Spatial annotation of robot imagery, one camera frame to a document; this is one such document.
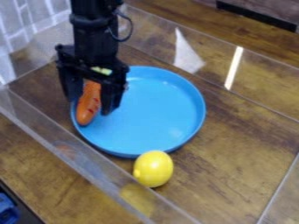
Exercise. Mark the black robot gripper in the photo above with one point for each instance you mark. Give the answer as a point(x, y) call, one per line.
point(91, 59)

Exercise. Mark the orange toy carrot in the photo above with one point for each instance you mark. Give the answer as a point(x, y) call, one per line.
point(89, 103)

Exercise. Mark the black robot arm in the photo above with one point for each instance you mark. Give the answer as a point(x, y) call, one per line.
point(93, 9)

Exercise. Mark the blue round plate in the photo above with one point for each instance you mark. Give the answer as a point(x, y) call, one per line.
point(159, 117)

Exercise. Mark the yellow toy lemon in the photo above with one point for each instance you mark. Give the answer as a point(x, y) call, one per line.
point(153, 168)

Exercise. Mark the blue object at corner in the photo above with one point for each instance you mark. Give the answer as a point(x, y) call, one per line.
point(8, 210)

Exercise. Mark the clear acrylic enclosure wall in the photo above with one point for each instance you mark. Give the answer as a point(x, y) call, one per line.
point(236, 171)

